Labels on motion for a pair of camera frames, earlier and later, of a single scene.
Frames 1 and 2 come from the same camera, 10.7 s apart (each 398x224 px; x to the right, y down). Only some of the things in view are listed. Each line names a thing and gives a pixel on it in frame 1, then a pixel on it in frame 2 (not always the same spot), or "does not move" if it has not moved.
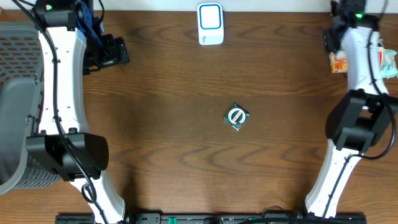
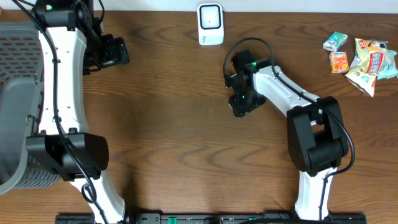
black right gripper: [331, 38] → [239, 108]
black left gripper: [114, 55] does not move
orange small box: [338, 61] does not move
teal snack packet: [389, 69] does not move
